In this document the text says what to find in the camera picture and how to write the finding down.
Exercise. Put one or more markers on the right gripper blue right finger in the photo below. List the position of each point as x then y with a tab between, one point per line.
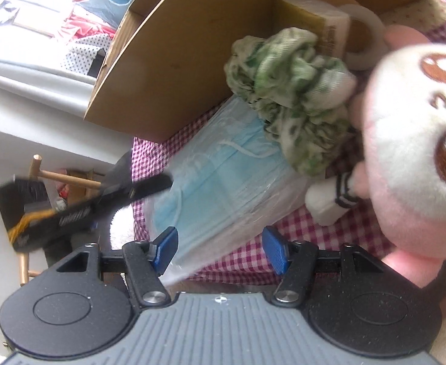
276	249

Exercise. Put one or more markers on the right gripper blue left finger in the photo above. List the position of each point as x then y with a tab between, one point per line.
162	249

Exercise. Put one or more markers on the blue face mask pack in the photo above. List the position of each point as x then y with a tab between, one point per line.
229	182

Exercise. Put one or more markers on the green floral scrunchie cloth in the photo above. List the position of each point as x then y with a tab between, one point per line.
299	94

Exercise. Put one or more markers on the pink white plush toy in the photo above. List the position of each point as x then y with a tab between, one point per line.
402	118

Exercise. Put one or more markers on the brown tissue pack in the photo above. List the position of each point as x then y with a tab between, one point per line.
328	23

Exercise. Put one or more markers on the polka dot white garment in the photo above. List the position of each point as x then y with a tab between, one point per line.
86	55

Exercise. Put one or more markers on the brown cardboard box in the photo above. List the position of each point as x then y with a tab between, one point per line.
165	65

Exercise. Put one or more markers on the pink hanging garment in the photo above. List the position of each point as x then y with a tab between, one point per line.
81	26

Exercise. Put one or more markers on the white tape roll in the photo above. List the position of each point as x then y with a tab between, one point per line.
365	44

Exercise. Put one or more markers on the wooden chair frame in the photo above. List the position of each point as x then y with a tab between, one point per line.
86	182

